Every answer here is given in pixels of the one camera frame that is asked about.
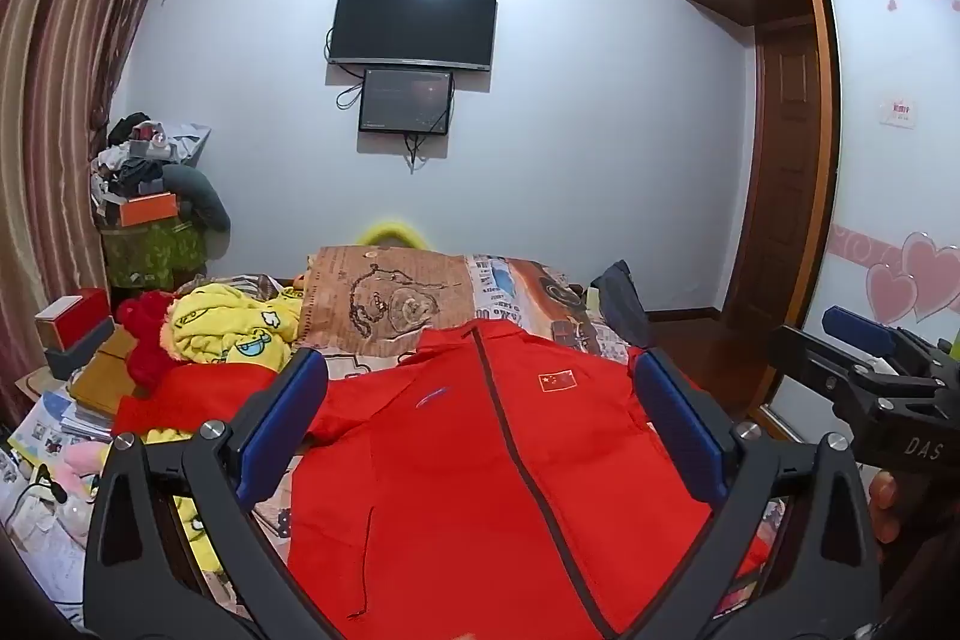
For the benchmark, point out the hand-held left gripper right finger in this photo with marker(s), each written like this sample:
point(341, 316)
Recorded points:
point(679, 419)

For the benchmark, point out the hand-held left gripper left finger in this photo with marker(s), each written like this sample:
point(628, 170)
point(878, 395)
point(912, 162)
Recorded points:
point(281, 419)

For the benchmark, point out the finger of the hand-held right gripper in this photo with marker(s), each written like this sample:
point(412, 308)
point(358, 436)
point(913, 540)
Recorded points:
point(855, 325)
point(814, 359)

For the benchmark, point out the red zip jacket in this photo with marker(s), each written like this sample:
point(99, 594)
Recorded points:
point(450, 467)

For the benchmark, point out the person's right hand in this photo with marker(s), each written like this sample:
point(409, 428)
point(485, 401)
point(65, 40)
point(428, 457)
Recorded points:
point(885, 505)

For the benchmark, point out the yellow cartoon fleece blanket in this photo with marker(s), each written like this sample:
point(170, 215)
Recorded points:
point(217, 325)

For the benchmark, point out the dark blue cloth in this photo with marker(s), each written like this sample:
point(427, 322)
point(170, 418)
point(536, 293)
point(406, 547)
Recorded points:
point(619, 302)

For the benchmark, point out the brown printed pillow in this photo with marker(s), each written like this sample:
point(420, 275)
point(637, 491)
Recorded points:
point(375, 302)

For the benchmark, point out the red plush cloth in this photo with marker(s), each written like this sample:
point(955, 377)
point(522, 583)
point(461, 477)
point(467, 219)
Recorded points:
point(146, 329)

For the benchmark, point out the white heart-print sliding door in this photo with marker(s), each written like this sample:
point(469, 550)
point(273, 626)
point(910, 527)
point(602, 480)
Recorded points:
point(892, 160)

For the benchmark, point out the brown cardboard box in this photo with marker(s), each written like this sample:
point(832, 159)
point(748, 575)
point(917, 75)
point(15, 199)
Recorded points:
point(101, 385)

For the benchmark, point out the green patterned cloth cover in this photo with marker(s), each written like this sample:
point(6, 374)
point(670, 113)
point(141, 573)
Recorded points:
point(154, 254)

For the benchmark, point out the pink plush toy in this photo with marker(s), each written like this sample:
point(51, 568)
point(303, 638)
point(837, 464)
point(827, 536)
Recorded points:
point(75, 467)

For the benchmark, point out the yellow round object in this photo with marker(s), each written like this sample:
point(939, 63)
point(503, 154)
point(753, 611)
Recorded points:
point(386, 233)

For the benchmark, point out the grey box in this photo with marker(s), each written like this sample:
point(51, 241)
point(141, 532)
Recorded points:
point(75, 355)

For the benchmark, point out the pile of printed papers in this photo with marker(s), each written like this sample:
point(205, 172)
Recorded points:
point(52, 430)

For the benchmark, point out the red and white box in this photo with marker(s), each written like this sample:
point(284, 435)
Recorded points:
point(71, 317)

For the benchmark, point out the grey neck pillow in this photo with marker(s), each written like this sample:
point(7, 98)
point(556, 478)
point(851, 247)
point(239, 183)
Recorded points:
point(202, 194)

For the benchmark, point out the orange box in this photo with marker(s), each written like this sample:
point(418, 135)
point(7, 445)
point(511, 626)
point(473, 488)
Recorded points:
point(146, 211)

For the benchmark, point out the pile of mixed clutter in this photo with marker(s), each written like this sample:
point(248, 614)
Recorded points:
point(135, 156)

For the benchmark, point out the striped brown curtain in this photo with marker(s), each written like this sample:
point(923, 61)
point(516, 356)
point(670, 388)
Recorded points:
point(60, 85)

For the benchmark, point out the small black wall monitor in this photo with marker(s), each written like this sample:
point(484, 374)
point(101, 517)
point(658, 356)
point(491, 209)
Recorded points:
point(405, 100)

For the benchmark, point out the black wall television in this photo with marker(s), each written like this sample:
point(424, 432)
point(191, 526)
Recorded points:
point(412, 21)

